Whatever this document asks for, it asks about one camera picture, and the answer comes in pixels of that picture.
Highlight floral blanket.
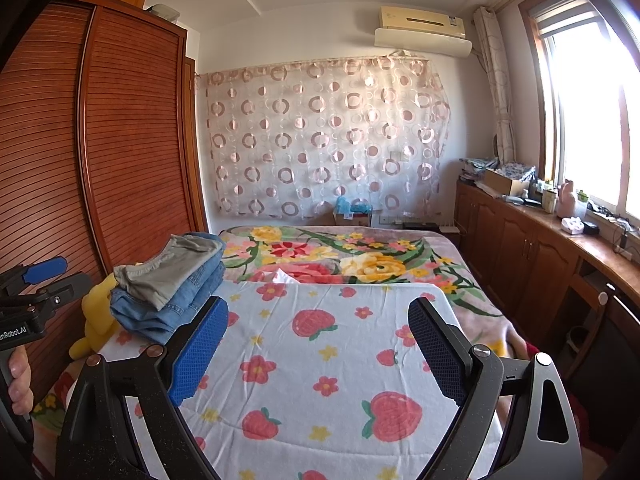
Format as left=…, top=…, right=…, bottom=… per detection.
left=217, top=225, right=531, bottom=361

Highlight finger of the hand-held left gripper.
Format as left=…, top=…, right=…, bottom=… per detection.
left=36, top=272, right=94, bottom=309
left=0, top=256, right=68, bottom=293

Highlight red blanket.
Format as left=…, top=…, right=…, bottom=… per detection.
left=495, top=340, right=606, bottom=466

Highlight checked window curtain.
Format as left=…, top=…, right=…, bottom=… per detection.
left=472, top=6, right=517, bottom=163

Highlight window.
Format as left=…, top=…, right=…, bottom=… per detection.
left=517, top=0, right=640, bottom=221

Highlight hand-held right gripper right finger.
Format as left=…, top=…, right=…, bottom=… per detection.
left=407, top=297, right=583, bottom=480

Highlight wooden slatted wardrobe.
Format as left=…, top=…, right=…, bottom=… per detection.
left=0, top=0, right=208, bottom=411

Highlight grey pants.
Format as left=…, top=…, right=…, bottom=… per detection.
left=112, top=233, right=226, bottom=311

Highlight wooden cabinet counter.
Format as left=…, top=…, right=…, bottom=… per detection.
left=455, top=180, right=640, bottom=391

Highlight patterned fabric pile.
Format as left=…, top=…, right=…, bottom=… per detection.
left=459, top=157, right=538, bottom=181

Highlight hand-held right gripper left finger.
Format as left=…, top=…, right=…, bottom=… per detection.
left=52, top=296, right=230, bottom=480

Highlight beige air conditioner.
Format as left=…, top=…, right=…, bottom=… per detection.
left=378, top=5, right=466, bottom=41

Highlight white strawberry print sheet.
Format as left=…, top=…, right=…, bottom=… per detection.
left=65, top=280, right=503, bottom=480

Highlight pink bottle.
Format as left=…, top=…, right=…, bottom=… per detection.
left=557, top=180, right=576, bottom=217

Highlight folded blue jeans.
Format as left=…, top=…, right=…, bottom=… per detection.
left=109, top=252, right=227, bottom=346

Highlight yellow plush toy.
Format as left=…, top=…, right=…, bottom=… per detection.
left=69, top=275, right=121, bottom=361

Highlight sheer circle pattern curtain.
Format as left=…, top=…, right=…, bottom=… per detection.
left=196, top=55, right=451, bottom=218

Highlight cardboard box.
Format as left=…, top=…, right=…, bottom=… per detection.
left=482, top=167, right=531, bottom=198

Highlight person's left hand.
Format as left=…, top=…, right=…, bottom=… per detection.
left=9, top=346, right=36, bottom=417

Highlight blue packet box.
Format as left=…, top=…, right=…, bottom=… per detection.
left=332, top=196, right=373, bottom=228

